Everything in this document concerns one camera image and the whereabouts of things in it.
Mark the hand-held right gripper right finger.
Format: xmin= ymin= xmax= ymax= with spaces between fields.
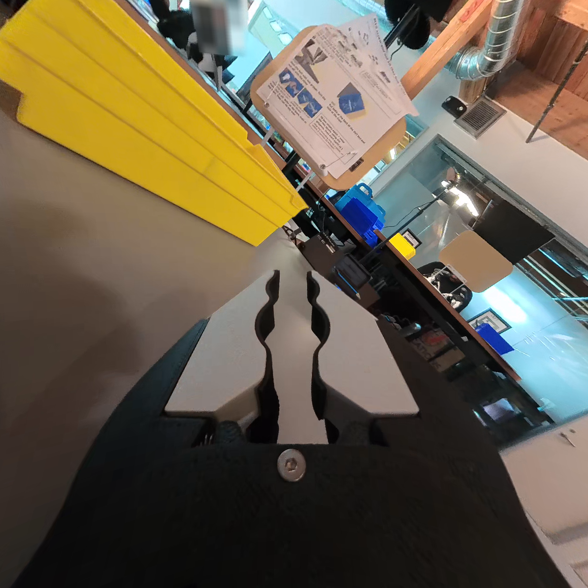
xmin=306 ymin=270 xmax=420 ymax=425

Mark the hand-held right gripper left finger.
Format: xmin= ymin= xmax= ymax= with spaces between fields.
xmin=164 ymin=269 xmax=281 ymax=425

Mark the printed sign box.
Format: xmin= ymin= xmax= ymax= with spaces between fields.
xmin=406 ymin=324 xmax=460 ymax=368

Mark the black box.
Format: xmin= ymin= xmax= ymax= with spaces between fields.
xmin=301 ymin=233 xmax=351 ymax=276

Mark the small yellow labelled bin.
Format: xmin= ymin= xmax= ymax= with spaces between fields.
xmin=388 ymin=233 xmax=417 ymax=259

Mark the framed picture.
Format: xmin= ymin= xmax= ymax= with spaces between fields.
xmin=468 ymin=309 xmax=512 ymax=334

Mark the blank wooden board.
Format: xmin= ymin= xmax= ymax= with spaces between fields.
xmin=439 ymin=230 xmax=513 ymax=293

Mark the black panel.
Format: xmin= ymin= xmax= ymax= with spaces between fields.
xmin=472 ymin=198 xmax=556 ymax=266

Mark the wooden board with instruction sheets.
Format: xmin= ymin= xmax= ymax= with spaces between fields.
xmin=250 ymin=13 xmax=420 ymax=191

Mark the wooden beam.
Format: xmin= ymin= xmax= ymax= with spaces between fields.
xmin=400 ymin=0 xmax=496 ymax=100

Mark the metal rod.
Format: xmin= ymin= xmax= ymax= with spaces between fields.
xmin=526 ymin=41 xmax=588 ymax=143

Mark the blue tote with handle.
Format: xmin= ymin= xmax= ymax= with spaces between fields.
xmin=342 ymin=183 xmax=375 ymax=208

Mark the wall vent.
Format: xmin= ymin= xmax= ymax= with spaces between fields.
xmin=454 ymin=97 xmax=507 ymax=138

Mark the silver elbow duct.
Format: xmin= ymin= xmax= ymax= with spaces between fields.
xmin=446 ymin=0 xmax=525 ymax=82

